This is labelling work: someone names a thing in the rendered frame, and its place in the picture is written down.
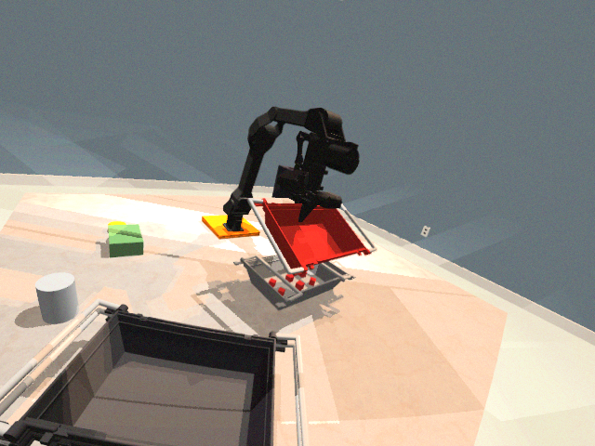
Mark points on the green block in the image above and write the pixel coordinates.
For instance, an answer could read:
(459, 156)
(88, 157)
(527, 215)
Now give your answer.
(125, 240)

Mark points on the white cylinder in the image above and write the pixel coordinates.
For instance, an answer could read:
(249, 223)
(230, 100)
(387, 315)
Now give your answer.
(57, 297)

